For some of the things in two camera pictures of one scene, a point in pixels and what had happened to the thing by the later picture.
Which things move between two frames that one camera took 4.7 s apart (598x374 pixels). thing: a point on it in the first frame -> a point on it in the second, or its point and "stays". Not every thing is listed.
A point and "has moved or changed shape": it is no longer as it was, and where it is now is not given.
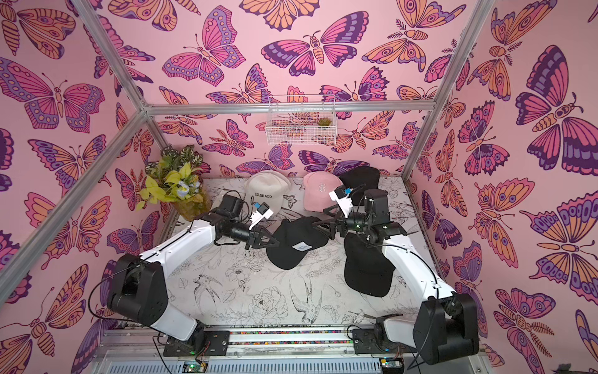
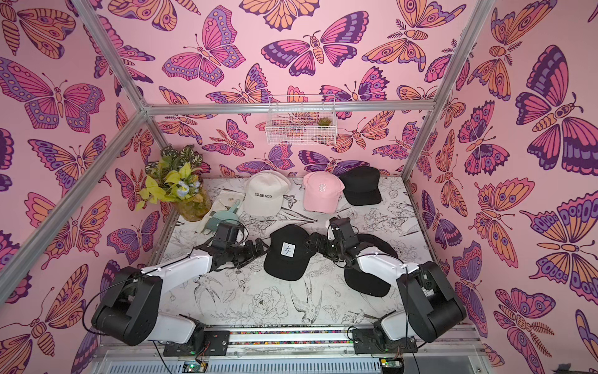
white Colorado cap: x=266 y=186 stays
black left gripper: x=256 y=237 -> x=248 y=245
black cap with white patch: x=297 y=237 has moved or changed shape
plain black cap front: x=367 y=269 stays
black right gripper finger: x=328 y=227 -> x=320 y=243
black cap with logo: x=357 y=180 stays
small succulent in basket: x=324 y=121 stays
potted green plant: x=176 y=178 stays
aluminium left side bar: x=16 y=269 stays
